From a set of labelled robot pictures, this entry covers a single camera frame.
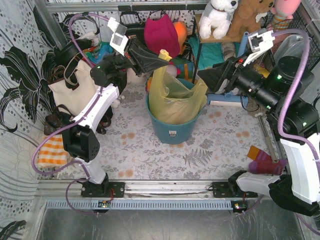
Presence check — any pink plush toy top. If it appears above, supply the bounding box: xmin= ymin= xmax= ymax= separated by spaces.
xmin=270 ymin=0 xmax=301 ymax=29

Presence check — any black wire basket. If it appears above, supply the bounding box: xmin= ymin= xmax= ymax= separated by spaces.
xmin=259 ymin=9 xmax=320 ymax=71

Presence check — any black shelf rack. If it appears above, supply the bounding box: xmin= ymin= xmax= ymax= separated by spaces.
xmin=191 ymin=14 xmax=245 ymax=83

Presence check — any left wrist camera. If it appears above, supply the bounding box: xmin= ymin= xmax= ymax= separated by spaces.
xmin=107 ymin=17 xmax=129 ymax=56

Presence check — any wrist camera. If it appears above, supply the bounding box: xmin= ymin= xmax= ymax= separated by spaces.
xmin=107 ymin=17 xmax=129 ymax=56
xmin=243 ymin=28 xmax=275 ymax=67

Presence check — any rainbow striped cloth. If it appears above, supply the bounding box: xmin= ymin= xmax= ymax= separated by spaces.
xmin=146 ymin=57 xmax=196 ymax=91

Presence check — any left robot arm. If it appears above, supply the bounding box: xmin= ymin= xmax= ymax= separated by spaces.
xmin=62 ymin=37 xmax=169 ymax=185

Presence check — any cream canvas tote bag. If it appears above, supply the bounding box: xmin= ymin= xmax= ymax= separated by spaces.
xmin=48 ymin=60 xmax=99 ymax=116

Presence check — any brown dog plush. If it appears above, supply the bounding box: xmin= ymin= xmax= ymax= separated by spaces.
xmin=227 ymin=0 xmax=275 ymax=38

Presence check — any brown patterned bag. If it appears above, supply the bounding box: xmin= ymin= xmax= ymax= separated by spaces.
xmin=43 ymin=104 xmax=113 ymax=136

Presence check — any silver pouch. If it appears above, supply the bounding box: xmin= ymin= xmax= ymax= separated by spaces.
xmin=273 ymin=34 xmax=304 ymax=64

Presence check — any teal trash bin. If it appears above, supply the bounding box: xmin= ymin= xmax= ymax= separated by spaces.
xmin=145 ymin=79 xmax=203 ymax=145

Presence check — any orange plush toy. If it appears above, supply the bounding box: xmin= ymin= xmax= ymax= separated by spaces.
xmin=173 ymin=21 xmax=188 ymax=55

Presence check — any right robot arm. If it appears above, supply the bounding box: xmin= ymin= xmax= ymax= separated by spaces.
xmin=198 ymin=56 xmax=320 ymax=216

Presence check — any yellow duck plush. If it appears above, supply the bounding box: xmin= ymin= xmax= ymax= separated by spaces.
xmin=253 ymin=63 xmax=270 ymax=78

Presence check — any orange checkered towel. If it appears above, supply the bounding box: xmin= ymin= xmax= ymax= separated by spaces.
xmin=36 ymin=134 xmax=68 ymax=168

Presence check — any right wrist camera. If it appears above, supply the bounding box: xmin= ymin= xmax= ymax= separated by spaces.
xmin=243 ymin=28 xmax=275 ymax=67

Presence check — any pink pig plush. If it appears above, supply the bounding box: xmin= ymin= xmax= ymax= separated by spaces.
xmin=166 ymin=64 xmax=181 ymax=78

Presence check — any teal folded cloth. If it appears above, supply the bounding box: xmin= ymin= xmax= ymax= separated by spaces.
xmin=188 ymin=37 xmax=225 ymax=70

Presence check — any magenta fuzzy bag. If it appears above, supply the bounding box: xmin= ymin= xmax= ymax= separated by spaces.
xmin=144 ymin=14 xmax=180 ymax=58

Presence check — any black leather handbag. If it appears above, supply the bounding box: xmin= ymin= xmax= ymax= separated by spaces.
xmin=119 ymin=11 xmax=146 ymax=42

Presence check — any white husky plush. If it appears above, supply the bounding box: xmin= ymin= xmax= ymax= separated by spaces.
xmin=199 ymin=0 xmax=239 ymax=40

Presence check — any yellow trash bag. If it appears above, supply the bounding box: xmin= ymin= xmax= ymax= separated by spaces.
xmin=148 ymin=49 xmax=209 ymax=125

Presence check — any colorful patterned bag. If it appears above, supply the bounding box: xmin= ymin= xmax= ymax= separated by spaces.
xmin=84 ymin=41 xmax=114 ymax=65

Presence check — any purple orange toy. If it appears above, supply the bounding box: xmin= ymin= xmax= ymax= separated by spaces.
xmin=247 ymin=145 xmax=288 ymax=176

